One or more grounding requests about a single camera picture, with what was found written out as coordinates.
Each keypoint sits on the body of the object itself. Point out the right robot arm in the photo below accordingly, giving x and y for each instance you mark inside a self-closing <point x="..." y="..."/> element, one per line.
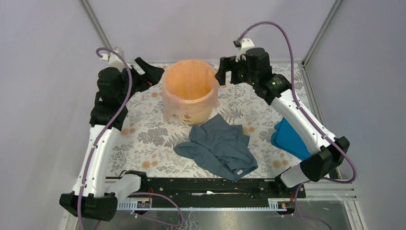
<point x="327" y="151"/>

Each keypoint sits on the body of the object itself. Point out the pink plastic trash bag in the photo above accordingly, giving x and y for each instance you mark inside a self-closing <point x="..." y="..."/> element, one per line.
<point x="190" y="92"/>

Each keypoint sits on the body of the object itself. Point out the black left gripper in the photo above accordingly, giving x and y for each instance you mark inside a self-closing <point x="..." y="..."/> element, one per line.
<point x="152" y="75"/>

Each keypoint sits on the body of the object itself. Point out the yellow plastic trash bin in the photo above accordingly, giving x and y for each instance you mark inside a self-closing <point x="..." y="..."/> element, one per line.
<point x="190" y="111"/>

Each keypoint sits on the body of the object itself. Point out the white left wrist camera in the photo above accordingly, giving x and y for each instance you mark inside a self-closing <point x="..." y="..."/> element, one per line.
<point x="113" y="60"/>

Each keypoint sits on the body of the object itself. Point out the floral patterned table mat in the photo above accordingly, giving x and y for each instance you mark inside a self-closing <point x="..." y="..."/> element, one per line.
<point x="147" y="140"/>

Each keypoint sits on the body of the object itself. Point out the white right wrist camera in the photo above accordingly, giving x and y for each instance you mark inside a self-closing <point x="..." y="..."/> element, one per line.
<point x="243" y="45"/>

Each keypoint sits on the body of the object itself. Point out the bright blue cloth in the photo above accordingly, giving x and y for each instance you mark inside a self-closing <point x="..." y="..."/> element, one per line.
<point x="287" y="139"/>

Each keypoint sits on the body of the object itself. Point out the grey-blue crumpled cloth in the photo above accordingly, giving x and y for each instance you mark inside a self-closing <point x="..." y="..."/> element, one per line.
<point x="219" y="148"/>

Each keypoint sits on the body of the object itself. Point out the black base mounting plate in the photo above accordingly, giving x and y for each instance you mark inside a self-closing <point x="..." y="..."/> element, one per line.
<point x="214" y="193"/>

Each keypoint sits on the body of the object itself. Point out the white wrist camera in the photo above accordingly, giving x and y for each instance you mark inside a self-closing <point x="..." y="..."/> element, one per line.
<point x="113" y="60"/>
<point x="243" y="45"/>

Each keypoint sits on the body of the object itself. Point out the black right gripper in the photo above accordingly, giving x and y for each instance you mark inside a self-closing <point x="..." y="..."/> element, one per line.
<point x="228" y="63"/>

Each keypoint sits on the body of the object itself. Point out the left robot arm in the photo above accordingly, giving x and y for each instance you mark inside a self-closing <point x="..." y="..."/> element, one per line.
<point x="90" y="198"/>

